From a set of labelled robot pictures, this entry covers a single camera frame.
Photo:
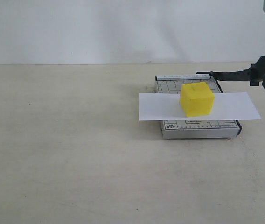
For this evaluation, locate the grey metal paper cutter base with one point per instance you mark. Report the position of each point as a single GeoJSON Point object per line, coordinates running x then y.
{"type": "Point", "coordinates": [206, 129]}

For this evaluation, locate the yellow cube block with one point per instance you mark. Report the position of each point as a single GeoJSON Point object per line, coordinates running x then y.
{"type": "Point", "coordinates": [196, 99]}

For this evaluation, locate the white paper strip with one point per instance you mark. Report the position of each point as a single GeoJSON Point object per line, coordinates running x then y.
{"type": "Point", "coordinates": [227, 106]}

